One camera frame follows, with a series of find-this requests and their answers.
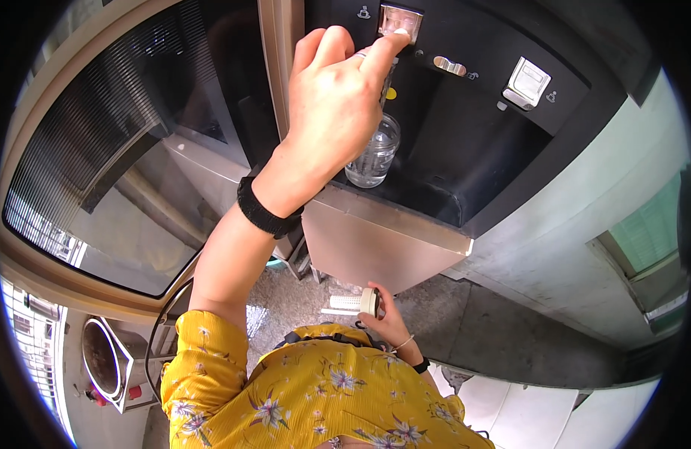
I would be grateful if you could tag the person's right hand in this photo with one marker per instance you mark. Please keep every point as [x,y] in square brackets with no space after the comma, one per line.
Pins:
[391,323]

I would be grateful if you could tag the person's left hand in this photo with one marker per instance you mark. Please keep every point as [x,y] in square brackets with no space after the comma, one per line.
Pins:
[328,112]

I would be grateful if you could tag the person's right fingers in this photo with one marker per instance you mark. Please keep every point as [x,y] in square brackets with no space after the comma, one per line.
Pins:
[389,297]

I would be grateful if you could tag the white bottle cap with infuser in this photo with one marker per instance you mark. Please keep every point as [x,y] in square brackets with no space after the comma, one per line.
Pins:
[370,301]

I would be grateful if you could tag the clear square dispenser button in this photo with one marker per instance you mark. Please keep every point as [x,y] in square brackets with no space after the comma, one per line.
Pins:
[393,18]

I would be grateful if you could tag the black wrist band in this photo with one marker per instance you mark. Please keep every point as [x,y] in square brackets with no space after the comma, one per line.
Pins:
[421,366]
[264,216]

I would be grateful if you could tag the person's body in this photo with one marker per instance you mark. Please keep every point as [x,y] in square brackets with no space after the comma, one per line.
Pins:
[323,393]

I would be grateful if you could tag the clear plastic bottle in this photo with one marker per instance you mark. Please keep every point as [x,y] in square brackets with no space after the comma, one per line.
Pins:
[379,151]

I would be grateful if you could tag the black and silver water dispenser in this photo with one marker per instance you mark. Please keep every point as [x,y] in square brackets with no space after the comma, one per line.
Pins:
[463,157]

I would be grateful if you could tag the yellow round sticker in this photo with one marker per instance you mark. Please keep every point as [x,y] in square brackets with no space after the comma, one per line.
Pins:
[391,93]

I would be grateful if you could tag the small silver dispenser lever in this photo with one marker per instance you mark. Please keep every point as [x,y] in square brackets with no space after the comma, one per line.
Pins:
[449,65]

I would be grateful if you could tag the white square dispenser button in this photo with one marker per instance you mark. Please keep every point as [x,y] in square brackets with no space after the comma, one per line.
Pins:
[527,81]

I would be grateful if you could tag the green glass window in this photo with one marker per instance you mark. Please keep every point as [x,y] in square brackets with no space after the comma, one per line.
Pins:
[648,230]

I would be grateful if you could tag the glass door cooler cabinet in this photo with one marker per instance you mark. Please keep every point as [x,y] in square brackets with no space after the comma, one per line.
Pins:
[98,140]

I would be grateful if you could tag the window with metal grill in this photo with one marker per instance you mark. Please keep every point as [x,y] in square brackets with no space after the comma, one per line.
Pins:
[31,337]

